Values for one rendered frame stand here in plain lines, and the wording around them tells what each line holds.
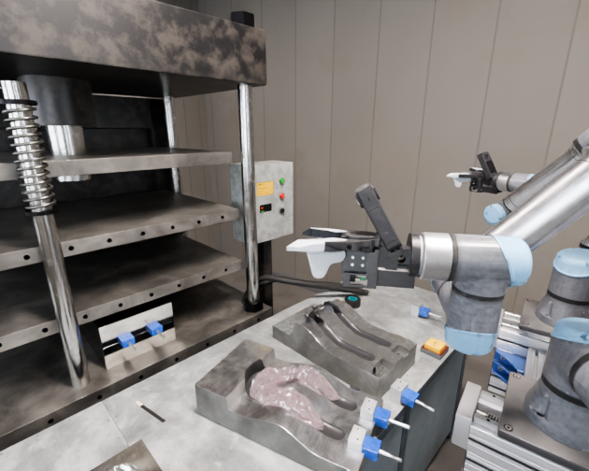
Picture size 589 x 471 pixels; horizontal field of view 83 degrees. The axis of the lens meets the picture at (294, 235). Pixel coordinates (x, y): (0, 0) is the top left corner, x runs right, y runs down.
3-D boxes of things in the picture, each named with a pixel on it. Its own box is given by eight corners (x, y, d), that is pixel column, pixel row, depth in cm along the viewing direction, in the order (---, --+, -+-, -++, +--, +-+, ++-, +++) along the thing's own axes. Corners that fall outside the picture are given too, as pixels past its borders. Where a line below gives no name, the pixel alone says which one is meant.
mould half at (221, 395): (381, 414, 103) (384, 384, 99) (355, 491, 81) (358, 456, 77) (247, 363, 125) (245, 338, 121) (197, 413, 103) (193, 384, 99)
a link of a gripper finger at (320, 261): (294, 284, 48) (348, 278, 52) (294, 243, 47) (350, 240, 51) (285, 278, 51) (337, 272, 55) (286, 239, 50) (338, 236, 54)
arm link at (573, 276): (538, 289, 109) (548, 249, 105) (561, 280, 115) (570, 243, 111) (582, 305, 99) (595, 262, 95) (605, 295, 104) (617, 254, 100)
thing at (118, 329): (176, 338, 142) (171, 302, 137) (107, 369, 124) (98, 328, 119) (130, 299, 176) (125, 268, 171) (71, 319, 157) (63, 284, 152)
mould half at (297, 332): (414, 363, 125) (418, 332, 121) (377, 402, 107) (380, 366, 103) (313, 314, 158) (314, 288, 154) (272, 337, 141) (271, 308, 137)
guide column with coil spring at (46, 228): (107, 455, 127) (27, 81, 89) (92, 465, 124) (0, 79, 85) (103, 446, 131) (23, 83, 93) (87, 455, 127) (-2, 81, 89)
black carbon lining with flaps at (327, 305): (393, 348, 123) (395, 325, 120) (368, 369, 112) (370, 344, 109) (321, 313, 146) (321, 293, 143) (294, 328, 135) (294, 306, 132)
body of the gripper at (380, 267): (337, 286, 53) (418, 292, 51) (340, 233, 52) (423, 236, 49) (340, 273, 60) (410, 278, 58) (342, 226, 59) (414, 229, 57)
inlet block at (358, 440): (402, 461, 85) (405, 444, 83) (398, 478, 81) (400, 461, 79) (352, 439, 91) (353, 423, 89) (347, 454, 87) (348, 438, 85)
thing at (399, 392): (436, 413, 103) (438, 398, 101) (429, 422, 99) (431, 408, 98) (396, 391, 111) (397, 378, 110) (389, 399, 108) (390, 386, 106)
